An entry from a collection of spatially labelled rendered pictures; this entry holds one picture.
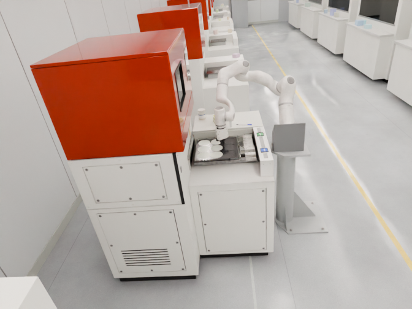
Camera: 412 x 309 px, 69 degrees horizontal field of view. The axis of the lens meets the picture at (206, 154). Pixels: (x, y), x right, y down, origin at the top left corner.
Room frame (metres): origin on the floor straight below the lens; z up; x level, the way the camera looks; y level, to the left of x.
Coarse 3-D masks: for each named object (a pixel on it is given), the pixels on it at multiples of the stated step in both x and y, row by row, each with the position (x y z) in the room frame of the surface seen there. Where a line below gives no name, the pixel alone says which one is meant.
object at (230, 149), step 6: (228, 138) 2.30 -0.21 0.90; (234, 138) 2.28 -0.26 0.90; (198, 144) 2.25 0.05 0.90; (210, 144) 2.23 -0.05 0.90; (228, 144) 2.19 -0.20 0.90; (234, 144) 2.18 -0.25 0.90; (210, 150) 2.12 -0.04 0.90; (222, 150) 2.10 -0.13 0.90; (228, 150) 2.09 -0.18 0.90; (234, 150) 2.08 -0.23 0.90; (210, 156) 2.03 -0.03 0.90; (222, 156) 2.00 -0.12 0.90; (228, 156) 1.99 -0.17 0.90; (234, 156) 1.98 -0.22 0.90
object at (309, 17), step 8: (312, 0) 10.97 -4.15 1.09; (320, 0) 10.08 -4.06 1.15; (304, 8) 11.00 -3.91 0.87; (312, 8) 10.50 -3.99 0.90; (320, 8) 10.02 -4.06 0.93; (304, 16) 11.05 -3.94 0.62; (312, 16) 10.06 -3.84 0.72; (304, 24) 10.99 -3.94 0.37; (312, 24) 10.00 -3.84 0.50; (304, 32) 10.92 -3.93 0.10; (312, 32) 9.93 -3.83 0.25
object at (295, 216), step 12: (288, 156) 2.02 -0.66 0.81; (300, 156) 2.01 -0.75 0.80; (288, 168) 2.10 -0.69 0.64; (288, 180) 2.10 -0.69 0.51; (288, 192) 2.10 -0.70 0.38; (276, 204) 2.19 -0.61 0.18; (288, 204) 2.10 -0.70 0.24; (300, 204) 2.15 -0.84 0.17; (312, 204) 2.31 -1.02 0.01; (276, 216) 2.18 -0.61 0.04; (288, 216) 2.10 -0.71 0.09; (300, 216) 2.15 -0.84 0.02; (312, 216) 2.14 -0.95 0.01; (288, 228) 2.03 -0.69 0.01; (300, 228) 2.01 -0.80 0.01; (312, 228) 1.99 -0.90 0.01; (324, 228) 1.97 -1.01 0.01
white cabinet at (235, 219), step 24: (192, 192) 1.78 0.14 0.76; (216, 192) 1.76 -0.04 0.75; (240, 192) 1.74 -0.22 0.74; (264, 192) 1.72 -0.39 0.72; (216, 216) 1.76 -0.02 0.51; (240, 216) 1.74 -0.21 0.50; (264, 216) 1.72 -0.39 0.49; (216, 240) 1.76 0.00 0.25; (240, 240) 1.74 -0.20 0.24; (264, 240) 1.72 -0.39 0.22
